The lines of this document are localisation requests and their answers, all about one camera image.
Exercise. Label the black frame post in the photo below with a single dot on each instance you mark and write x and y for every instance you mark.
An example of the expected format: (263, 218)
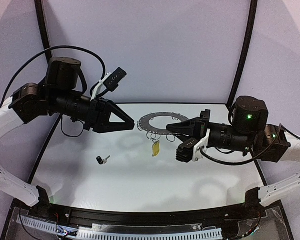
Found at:
(42, 24)
(244, 52)

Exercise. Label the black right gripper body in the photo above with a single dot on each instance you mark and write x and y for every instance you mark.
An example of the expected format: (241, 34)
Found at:
(203, 126)

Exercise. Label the round metal keyring disc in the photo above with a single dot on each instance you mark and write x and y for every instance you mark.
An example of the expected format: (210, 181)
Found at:
(155, 125)

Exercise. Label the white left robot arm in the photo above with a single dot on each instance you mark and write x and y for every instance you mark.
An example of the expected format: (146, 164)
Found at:
(56, 94)

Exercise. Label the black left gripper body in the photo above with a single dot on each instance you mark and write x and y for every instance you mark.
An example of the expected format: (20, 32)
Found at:
(96, 114)

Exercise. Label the yellow head key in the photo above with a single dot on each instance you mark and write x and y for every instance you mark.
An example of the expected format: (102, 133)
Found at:
(155, 148)

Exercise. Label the white slotted cable duct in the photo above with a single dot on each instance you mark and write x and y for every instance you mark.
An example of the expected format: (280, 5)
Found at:
(120, 232)

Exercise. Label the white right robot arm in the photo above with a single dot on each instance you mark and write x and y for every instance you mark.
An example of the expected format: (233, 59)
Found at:
(247, 132)

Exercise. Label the right black frame post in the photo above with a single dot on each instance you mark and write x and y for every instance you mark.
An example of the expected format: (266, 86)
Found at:
(244, 52)

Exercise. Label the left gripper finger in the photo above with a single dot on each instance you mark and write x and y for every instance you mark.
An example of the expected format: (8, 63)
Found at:
(111, 127)
(118, 116)

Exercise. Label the left black frame post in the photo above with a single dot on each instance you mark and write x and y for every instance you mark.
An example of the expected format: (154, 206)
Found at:
(42, 24)

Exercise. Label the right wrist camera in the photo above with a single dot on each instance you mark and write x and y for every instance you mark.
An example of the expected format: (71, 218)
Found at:
(190, 150)

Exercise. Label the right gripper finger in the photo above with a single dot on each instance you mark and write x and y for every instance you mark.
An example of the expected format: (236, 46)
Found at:
(184, 135)
(187, 125)

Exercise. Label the black head key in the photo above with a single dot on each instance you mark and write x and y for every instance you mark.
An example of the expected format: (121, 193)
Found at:
(102, 161)

